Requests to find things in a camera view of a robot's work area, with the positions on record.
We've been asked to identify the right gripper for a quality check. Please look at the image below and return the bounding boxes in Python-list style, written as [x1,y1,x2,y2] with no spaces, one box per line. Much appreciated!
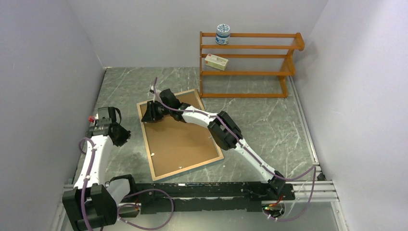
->
[141,101,172,124]

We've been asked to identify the blue wooden picture frame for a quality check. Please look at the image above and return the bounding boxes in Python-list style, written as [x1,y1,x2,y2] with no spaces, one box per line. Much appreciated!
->
[137,89,225,182]

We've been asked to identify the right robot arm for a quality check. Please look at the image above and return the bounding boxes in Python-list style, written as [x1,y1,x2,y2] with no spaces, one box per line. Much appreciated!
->
[141,86,286,200]

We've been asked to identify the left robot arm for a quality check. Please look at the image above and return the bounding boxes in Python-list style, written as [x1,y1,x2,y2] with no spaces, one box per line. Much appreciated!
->
[62,106,138,231]

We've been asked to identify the small white green box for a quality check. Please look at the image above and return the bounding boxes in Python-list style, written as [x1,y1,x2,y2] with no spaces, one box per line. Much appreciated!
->
[204,54,229,71]

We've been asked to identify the blue white ceramic jar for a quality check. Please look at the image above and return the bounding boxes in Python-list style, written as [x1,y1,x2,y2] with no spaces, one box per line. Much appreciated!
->
[216,24,230,45]

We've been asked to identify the orange wooden shelf rack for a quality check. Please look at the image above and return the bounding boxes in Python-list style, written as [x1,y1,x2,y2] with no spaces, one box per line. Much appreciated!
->
[199,32,305,98]

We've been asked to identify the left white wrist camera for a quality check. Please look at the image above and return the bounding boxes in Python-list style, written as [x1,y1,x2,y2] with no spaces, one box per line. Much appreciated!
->
[88,115,96,123]

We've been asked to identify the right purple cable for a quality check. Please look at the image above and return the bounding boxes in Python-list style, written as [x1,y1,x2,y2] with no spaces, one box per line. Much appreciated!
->
[152,76,318,223]

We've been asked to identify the purple cable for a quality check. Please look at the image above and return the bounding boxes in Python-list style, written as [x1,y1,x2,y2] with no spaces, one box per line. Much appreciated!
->
[78,137,174,231]
[152,76,318,223]

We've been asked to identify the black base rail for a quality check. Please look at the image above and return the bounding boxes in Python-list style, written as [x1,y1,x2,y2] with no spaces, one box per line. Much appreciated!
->
[121,181,295,215]

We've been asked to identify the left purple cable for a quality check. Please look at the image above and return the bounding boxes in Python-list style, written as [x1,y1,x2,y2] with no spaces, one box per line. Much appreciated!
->
[78,137,174,231]

